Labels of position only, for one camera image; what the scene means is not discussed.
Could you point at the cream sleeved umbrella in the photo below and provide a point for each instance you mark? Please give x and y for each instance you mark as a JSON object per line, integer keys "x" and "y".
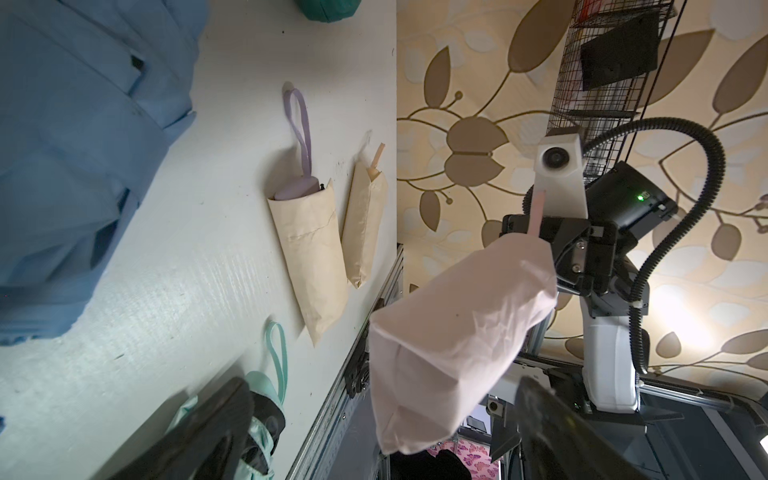
{"x": 364, "y": 213}
{"x": 305, "y": 218}

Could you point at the pink sleeved umbrella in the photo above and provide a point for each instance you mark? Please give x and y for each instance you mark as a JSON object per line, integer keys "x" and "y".
{"x": 436, "y": 353}

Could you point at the blue umbrella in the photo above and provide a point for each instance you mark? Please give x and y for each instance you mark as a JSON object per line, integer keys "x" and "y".
{"x": 93, "y": 95}

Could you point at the green plastic tool case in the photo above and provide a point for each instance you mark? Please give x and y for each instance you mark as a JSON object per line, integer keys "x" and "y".
{"x": 328, "y": 11}

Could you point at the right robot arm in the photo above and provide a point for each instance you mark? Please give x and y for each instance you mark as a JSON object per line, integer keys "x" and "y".
{"x": 609, "y": 375}

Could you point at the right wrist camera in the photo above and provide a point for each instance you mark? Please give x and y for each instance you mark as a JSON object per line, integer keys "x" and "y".
{"x": 559, "y": 168}

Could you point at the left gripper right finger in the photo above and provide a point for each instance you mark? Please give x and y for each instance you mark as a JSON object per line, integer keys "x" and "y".
{"x": 557, "y": 444}

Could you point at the mint green umbrella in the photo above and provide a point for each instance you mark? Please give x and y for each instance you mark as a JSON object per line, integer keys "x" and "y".
{"x": 267, "y": 420}

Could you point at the right wire basket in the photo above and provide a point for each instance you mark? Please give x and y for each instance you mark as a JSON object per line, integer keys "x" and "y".
{"x": 597, "y": 111}

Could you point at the tool in right basket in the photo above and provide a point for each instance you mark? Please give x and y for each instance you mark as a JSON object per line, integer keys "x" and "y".
{"x": 625, "y": 52}

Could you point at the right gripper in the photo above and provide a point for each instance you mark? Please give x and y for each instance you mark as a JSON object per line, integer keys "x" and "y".
{"x": 588, "y": 257}

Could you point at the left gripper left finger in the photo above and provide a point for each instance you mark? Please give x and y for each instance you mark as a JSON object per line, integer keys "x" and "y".
{"x": 206, "y": 444}

